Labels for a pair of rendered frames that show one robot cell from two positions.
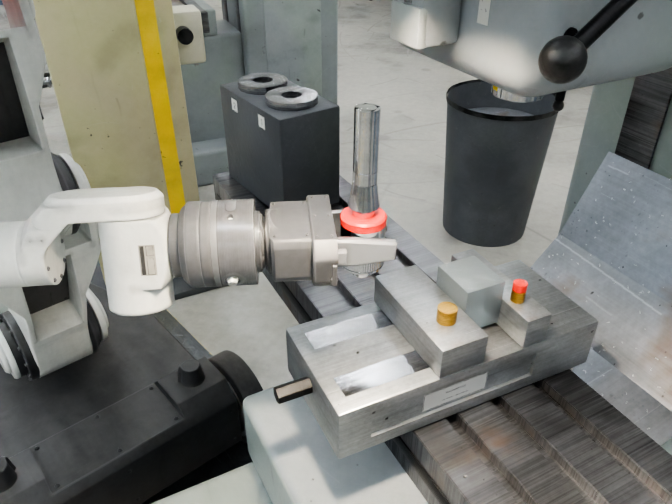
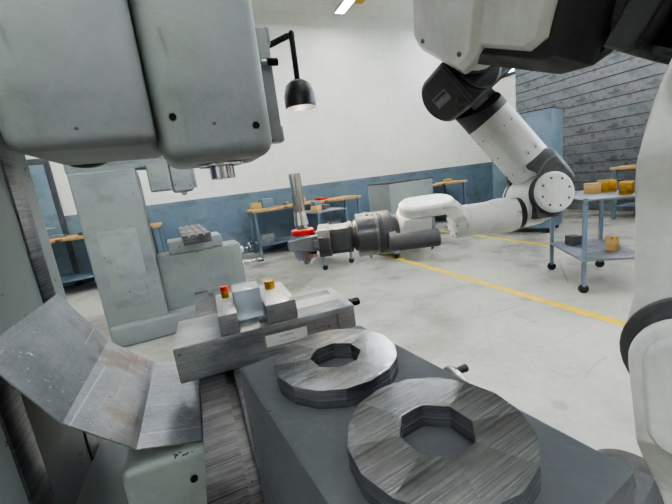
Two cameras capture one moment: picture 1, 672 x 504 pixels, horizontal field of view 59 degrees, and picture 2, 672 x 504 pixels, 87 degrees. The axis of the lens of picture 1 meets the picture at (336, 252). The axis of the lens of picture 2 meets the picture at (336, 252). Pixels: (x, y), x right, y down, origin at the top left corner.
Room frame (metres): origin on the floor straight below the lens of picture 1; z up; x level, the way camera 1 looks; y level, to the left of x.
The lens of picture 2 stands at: (1.23, 0.11, 1.25)
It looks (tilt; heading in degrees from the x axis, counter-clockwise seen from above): 12 degrees down; 186
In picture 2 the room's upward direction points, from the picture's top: 7 degrees counter-clockwise
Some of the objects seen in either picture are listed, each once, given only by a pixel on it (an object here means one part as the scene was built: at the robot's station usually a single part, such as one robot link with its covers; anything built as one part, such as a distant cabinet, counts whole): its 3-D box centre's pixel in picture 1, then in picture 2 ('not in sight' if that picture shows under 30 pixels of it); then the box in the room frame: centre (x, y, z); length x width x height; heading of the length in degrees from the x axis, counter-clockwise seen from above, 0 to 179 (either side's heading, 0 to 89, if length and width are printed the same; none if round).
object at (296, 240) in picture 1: (274, 242); (348, 237); (0.52, 0.06, 1.13); 0.13 x 0.12 x 0.10; 6
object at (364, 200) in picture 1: (365, 163); (298, 201); (0.53, -0.03, 1.22); 0.03 x 0.03 x 0.11
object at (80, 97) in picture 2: not in sight; (83, 77); (0.63, -0.34, 1.47); 0.24 x 0.19 x 0.26; 27
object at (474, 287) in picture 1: (468, 293); (247, 300); (0.56, -0.16, 1.03); 0.06 x 0.05 x 0.06; 25
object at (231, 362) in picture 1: (236, 396); not in sight; (0.90, 0.21, 0.50); 0.20 x 0.05 x 0.20; 41
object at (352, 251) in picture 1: (365, 253); not in sight; (0.50, -0.03, 1.13); 0.06 x 0.02 x 0.03; 96
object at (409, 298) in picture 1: (426, 316); (275, 301); (0.54, -0.11, 1.02); 0.15 x 0.06 x 0.04; 25
